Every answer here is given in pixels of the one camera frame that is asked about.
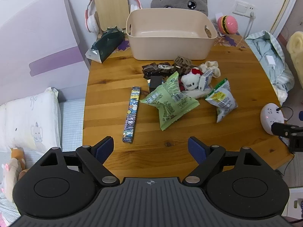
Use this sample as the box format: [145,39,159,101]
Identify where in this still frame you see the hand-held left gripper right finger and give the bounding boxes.
[183,136,261,186]

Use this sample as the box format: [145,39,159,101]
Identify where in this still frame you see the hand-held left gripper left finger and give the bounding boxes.
[38,136,119,186]

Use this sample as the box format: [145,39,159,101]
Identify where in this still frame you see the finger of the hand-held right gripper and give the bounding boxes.
[271,122,303,152]

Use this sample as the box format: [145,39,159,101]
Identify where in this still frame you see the white and green snack packet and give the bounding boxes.
[205,78,238,123]

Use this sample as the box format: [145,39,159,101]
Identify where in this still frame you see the white cat plush toy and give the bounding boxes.
[179,68,204,91]

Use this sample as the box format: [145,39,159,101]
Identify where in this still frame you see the beige plastic storage bin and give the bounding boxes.
[126,8,218,61]

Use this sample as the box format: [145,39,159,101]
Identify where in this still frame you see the round white power strip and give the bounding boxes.
[260,103,286,135]

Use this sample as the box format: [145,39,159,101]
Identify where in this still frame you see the blue checked bedsheet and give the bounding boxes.
[58,98,86,152]

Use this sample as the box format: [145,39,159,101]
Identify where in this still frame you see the long colourful cartoon box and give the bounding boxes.
[122,87,142,144]

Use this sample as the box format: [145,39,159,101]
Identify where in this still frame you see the round wooden desk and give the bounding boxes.
[82,32,295,178]

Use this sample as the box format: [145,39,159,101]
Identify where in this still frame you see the small black box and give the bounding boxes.
[149,76,164,93]

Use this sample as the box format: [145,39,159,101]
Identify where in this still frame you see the white printed pillow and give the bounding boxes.
[0,87,62,154]

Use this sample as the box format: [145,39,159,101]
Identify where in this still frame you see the cream scrunchie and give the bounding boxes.
[199,61,221,78]

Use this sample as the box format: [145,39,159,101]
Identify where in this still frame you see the yellow plush cushion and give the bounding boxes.
[286,31,303,76]

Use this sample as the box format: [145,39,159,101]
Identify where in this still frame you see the light blue blanket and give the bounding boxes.
[244,30,295,103]

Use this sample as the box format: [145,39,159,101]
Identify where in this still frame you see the brown hair clip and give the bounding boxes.
[173,56,197,74]

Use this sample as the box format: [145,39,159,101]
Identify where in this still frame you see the orange plush toy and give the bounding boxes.
[10,147,27,172]

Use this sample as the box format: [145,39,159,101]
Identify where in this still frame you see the brown plaid pouch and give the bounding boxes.
[142,61,176,79]

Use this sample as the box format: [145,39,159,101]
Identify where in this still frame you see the cream and pink plush toy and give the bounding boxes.
[0,157,27,202]

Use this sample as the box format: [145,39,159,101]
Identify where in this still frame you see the dark green tissue pack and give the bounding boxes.
[86,26,125,64]

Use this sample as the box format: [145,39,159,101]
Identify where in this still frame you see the purple flower mat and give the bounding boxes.
[117,40,130,52]

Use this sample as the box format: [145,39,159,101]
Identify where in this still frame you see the burger shaped toy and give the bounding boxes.
[217,16,238,35]

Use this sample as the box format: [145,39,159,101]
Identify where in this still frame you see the pink and white headphones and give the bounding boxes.
[85,0,142,33]

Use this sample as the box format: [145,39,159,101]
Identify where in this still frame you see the light wooden board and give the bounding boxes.
[95,0,130,32]

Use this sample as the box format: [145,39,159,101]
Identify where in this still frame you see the black power cable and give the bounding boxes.
[279,107,294,121]

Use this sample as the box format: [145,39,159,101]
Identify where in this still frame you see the white plug cable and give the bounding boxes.
[244,12,256,39]

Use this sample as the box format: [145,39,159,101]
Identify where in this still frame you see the white wall socket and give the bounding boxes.
[233,0,256,17]

